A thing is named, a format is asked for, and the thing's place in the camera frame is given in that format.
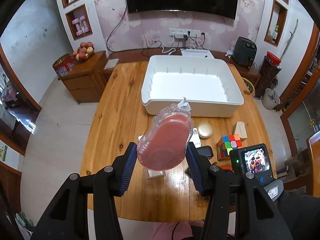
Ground black wall charger plug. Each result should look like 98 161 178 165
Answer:
197 146 214 160

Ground pink liquid clear bottle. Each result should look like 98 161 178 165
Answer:
137 99 193 171

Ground white cube power adapter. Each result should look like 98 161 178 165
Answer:
146 169 165 179

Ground white toy digital camera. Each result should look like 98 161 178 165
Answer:
138 126 201 150

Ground multicolour Rubik's cube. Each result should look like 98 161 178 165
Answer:
216 134 243 160

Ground gold round compact case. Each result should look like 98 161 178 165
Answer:
196 121 213 139

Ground beige angular plastic box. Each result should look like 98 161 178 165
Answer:
233 121 247 141

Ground orange round tape measure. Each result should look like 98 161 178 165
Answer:
219 165 234 174

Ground wooden side cabinet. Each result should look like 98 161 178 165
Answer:
58 51 107 104

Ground large white plastic bin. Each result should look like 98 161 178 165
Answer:
141 55 244 118

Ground small white waste bucket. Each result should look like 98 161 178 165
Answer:
262 88 281 110

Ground yellow rim trash bin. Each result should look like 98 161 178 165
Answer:
242 77 255 95

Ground red gift tin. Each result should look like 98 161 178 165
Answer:
53 54 76 77

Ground bowl of apples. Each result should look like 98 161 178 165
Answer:
73 42 94 62

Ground long wooden tv bench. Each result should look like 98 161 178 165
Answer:
98 48 262 86

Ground white router box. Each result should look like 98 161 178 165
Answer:
181 49 214 59

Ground dark tall cylinder red lid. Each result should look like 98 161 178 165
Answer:
254 51 281 99

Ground black air fryer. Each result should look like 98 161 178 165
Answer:
232 37 257 68

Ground pink dumbbells on shelf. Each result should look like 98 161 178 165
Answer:
72 15 90 36

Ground black tv cable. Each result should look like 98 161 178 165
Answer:
106 4 129 53

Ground white wall power strip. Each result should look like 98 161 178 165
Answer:
169 28 202 40

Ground sword on wall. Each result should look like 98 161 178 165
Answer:
280 19 299 60

